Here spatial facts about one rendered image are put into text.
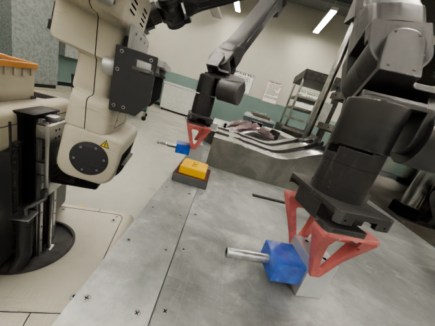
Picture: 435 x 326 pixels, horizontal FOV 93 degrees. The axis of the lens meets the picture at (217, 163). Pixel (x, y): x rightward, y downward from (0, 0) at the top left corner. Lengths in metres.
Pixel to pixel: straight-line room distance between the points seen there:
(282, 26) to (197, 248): 8.10
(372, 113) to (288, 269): 0.19
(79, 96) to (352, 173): 0.63
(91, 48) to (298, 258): 0.66
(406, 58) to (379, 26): 0.05
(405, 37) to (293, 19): 8.06
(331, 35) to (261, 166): 7.93
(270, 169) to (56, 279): 0.80
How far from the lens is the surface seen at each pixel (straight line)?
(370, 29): 0.30
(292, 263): 0.29
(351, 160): 0.25
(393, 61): 0.27
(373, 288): 0.44
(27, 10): 6.29
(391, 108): 0.25
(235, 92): 0.54
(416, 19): 0.33
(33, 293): 0.94
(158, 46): 8.82
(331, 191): 0.25
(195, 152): 0.61
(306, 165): 0.65
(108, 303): 0.25
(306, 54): 8.16
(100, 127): 0.67
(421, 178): 1.02
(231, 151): 0.60
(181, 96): 7.38
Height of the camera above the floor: 1.00
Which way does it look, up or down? 18 degrees down
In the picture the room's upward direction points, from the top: 17 degrees clockwise
